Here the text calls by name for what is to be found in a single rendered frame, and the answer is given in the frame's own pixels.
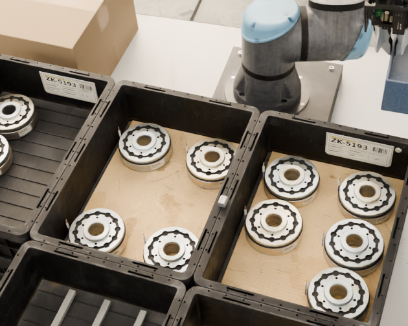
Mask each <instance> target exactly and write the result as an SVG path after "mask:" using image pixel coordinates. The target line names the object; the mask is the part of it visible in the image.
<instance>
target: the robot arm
mask: <svg viewBox="0 0 408 326"><path fill-rule="evenodd" d="M391 28H392V29H391ZM372 29H374V33H375V35H376V44H375V51H376V52H377V53H378V52H379V50H380V48H381V47H382V49H383V50H384V51H385V52H386V53H387V54H388V55H391V51H392V38H391V31H392V34H397V40H396V45H395V52H394V55H395V56H397V55H399V54H400V53H401V55H402V54H403V52H404V50H405V48H406V47H407V46H408V0H308V5H306V6H305V5H304V6H299V5H298V3H297V2H296V0H255V1H253V2H252V4H250V5H249V6H248V7H247V8H246V9H245V11H244V14H243V18H242V26H241V35H242V64H241V65H240V68H239V70H238V73H237V75H236V77H235V79H234V83H233V94H234V98H235V100H236V101H237V102H238V103H240V104H244V105H250V106H253V107H256V108H257V109H258V110H259V111H260V114H262V113H263V112H264V111H278V112H281V113H283V112H285V111H287V110H289V109H291V108H292V107H293V106H295V105H296V104H297V102H298V101H299V100H300V96H301V88H302V87H301V82H300V78H299V75H298V72H297V69H296V66H295V62H300V61H346V60H357V59H359V58H362V57H363V56H364V55H365V53H366V51H367V50H368V47H369V45H370V40H371V37H372Z"/></svg>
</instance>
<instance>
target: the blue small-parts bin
mask: <svg viewBox="0 0 408 326"><path fill-rule="evenodd" d="M396 40H397V34H395V36H394V41H393V45H392V51H391V56H390V60H389V66H388V70H387V75H386V79H385V86H384V91H383V98H382V103H381V110H382V111H390V112H394V113H401V114H408V46H407V47H406V48H405V50H404V52H403V54H402V55H401V53H400V54H399V55H397V56H395V55H394V52H395V45H396Z"/></svg>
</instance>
